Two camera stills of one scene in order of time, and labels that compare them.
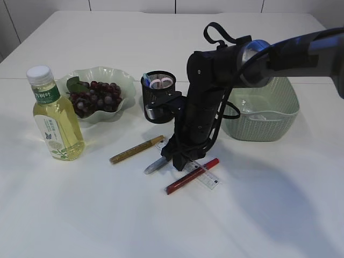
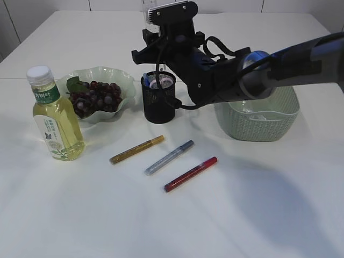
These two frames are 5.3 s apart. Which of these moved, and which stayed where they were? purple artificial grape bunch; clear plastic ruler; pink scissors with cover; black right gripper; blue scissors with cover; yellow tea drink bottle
Moved: black right gripper; clear plastic ruler
Stayed: blue scissors with cover; purple artificial grape bunch; yellow tea drink bottle; pink scissors with cover
